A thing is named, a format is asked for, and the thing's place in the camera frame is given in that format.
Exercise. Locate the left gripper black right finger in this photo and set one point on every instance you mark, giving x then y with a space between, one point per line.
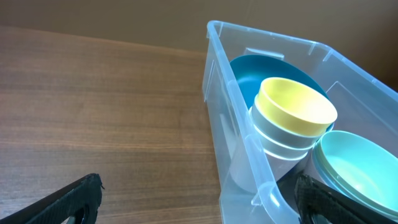
318 203

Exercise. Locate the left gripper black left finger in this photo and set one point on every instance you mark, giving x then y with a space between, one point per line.
77 202

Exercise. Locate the light blue bowl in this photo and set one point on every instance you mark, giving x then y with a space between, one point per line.
357 177

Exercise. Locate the pink cup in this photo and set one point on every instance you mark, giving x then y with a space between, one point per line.
273 167

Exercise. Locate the grey cup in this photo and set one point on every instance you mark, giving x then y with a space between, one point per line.
278 133

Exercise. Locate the yellow cup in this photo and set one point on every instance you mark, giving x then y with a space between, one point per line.
295 107

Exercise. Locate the blue plate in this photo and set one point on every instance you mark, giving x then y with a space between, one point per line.
251 70

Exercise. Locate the pale green cup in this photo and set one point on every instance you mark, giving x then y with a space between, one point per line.
280 150

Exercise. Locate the clear plastic storage container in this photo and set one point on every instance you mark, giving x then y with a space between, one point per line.
367 116

